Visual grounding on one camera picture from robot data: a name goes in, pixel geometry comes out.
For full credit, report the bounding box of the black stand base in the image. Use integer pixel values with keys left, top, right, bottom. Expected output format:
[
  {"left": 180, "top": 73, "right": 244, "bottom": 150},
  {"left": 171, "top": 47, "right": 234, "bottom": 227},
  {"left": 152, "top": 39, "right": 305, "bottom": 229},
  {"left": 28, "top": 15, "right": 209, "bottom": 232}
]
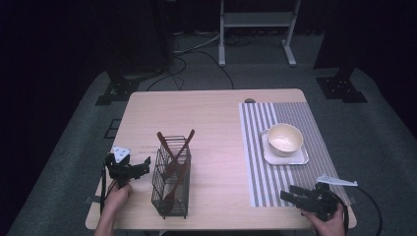
[
  {"left": 94, "top": 70, "right": 142, "bottom": 107},
  {"left": 316, "top": 67, "right": 369, "bottom": 104}
]

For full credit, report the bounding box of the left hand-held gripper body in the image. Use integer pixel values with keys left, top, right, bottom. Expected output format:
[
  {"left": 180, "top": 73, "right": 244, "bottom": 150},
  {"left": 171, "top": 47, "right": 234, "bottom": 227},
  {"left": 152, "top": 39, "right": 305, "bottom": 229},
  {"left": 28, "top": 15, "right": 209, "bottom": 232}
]
[{"left": 104, "top": 145, "right": 140, "bottom": 190}]

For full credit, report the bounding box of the hand-held gripper cable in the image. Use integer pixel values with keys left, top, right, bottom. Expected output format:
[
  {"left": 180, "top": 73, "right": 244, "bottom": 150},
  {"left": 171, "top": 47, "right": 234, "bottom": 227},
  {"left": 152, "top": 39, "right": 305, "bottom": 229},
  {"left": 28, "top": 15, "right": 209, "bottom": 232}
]
[
  {"left": 99, "top": 162, "right": 120, "bottom": 214},
  {"left": 337, "top": 185, "right": 384, "bottom": 236}
]

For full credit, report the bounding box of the grey striped placemat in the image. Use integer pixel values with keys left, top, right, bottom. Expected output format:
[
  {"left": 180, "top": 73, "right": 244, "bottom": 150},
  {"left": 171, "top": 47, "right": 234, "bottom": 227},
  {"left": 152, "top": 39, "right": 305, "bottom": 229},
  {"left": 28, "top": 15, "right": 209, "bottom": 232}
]
[{"left": 238, "top": 101, "right": 352, "bottom": 208}]

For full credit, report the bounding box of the person's left hand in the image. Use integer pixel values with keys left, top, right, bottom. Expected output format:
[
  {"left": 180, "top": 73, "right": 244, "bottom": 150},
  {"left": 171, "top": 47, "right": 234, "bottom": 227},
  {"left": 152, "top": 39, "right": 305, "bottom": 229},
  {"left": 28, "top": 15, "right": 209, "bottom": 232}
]
[{"left": 103, "top": 182, "right": 134, "bottom": 214}]

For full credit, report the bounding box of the cream bowl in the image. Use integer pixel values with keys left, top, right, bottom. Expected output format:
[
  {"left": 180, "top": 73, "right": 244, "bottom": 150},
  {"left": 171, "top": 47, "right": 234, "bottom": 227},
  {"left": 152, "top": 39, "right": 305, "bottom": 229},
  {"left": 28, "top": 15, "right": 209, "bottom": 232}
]
[{"left": 267, "top": 122, "right": 304, "bottom": 157}]

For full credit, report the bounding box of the person's right hand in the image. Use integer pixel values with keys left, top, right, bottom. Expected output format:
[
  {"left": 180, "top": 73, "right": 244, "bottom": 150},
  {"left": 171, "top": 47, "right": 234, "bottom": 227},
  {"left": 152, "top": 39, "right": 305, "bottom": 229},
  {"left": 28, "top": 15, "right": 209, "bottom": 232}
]
[{"left": 300, "top": 209, "right": 347, "bottom": 236}]

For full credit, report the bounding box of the white metal stand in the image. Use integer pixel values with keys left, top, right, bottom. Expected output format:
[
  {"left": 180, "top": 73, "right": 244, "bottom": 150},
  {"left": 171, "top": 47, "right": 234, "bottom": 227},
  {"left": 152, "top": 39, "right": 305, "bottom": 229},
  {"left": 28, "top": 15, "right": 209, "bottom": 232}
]
[{"left": 217, "top": 0, "right": 302, "bottom": 69}]

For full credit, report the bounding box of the right hand-held gripper cable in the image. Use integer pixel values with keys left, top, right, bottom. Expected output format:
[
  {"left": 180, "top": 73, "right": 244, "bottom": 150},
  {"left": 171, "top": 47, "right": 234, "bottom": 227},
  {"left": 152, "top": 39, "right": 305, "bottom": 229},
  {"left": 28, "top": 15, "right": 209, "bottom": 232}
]
[{"left": 337, "top": 185, "right": 384, "bottom": 236}]

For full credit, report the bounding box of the white square plate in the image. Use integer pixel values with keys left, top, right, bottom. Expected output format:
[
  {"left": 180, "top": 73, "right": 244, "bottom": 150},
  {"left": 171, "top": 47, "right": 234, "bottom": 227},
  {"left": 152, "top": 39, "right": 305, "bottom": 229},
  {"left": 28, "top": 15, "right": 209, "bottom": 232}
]
[{"left": 261, "top": 130, "right": 310, "bottom": 166}]

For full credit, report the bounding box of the black wire cutlery basket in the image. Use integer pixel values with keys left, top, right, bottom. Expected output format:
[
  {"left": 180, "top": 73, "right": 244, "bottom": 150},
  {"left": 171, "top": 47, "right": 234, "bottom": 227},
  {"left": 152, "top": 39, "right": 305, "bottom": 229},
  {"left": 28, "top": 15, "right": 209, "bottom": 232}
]
[{"left": 150, "top": 135, "right": 193, "bottom": 220}]

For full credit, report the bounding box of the grey floor cable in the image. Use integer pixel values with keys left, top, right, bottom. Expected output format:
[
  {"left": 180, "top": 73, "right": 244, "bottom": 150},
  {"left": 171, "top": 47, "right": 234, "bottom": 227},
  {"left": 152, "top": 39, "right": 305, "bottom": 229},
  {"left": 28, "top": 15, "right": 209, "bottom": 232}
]
[{"left": 172, "top": 31, "right": 221, "bottom": 55}]

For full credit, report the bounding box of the left hand-held gripper cable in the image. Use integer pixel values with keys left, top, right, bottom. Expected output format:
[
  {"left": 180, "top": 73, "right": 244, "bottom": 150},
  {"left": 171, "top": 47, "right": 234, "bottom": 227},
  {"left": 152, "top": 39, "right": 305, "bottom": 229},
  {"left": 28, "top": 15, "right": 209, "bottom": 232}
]
[{"left": 99, "top": 162, "right": 120, "bottom": 214}]

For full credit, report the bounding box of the black floor cable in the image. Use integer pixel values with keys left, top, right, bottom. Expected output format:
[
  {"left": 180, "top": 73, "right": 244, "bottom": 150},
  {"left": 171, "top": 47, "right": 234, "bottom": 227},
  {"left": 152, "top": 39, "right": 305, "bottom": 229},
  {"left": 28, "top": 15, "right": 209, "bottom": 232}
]
[
  {"left": 145, "top": 55, "right": 188, "bottom": 92},
  {"left": 188, "top": 49, "right": 236, "bottom": 90}
]

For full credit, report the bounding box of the brown wooden spatula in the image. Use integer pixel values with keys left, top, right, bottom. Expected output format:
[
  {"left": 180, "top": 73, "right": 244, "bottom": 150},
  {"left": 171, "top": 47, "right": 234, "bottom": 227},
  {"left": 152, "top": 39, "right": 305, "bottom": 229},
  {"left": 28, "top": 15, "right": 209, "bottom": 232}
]
[{"left": 155, "top": 131, "right": 189, "bottom": 183}]

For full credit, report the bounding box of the brown wooden spoon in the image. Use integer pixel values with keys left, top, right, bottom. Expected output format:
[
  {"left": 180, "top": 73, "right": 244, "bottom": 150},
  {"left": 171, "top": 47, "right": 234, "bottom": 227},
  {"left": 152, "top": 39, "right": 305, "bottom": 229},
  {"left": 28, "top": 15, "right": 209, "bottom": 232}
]
[{"left": 161, "top": 129, "right": 197, "bottom": 208}]

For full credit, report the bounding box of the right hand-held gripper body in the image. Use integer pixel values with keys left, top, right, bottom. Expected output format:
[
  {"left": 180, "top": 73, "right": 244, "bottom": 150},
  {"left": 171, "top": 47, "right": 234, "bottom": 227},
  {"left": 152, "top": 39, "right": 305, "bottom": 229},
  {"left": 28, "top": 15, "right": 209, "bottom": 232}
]
[{"left": 300, "top": 174, "right": 359, "bottom": 222}]

